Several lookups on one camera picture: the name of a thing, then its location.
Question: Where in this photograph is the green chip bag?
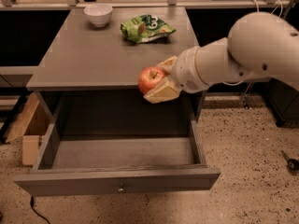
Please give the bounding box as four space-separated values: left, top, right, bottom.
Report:
120 14 176 44

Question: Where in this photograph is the black caster wheel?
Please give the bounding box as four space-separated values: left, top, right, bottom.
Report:
281 151 299 171

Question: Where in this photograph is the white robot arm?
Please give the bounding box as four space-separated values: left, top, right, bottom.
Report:
144 12 299 104

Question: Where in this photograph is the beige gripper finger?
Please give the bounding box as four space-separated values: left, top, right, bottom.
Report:
157 56 178 74
143 77 182 104

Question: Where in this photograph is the black floor cable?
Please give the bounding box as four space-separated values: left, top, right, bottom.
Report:
29 195 51 224

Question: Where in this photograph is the grey metal rail frame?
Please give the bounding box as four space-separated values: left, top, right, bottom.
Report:
0 0 299 89

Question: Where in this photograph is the red apple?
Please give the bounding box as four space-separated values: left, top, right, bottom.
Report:
137 66 166 94

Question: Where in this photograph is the grey open top drawer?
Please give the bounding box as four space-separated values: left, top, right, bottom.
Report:
13 91 221 198

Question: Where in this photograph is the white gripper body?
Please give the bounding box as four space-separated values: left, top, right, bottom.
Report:
171 46 209 93

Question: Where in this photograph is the wooden box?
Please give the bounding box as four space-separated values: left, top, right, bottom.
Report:
7 93 50 166

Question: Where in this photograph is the white ceramic bowl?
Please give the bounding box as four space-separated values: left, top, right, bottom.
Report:
83 4 113 27

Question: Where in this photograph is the grey cabinet counter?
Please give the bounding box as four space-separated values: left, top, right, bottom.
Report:
27 7 201 131

